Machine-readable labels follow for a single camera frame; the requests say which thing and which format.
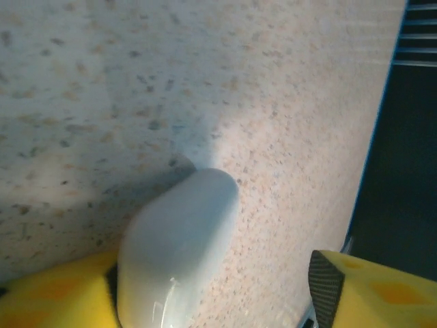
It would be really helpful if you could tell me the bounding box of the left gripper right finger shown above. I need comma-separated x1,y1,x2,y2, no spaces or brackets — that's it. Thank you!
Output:
307,249,437,328

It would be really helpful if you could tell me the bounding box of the slotted cable duct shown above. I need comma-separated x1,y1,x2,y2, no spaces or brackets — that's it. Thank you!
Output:
392,0,437,68

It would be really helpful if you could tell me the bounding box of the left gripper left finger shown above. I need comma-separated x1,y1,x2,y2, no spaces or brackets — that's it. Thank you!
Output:
0,250,121,328

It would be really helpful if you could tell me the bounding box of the white earbud charging case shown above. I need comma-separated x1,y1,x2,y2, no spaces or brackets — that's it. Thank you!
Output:
115,167,240,328

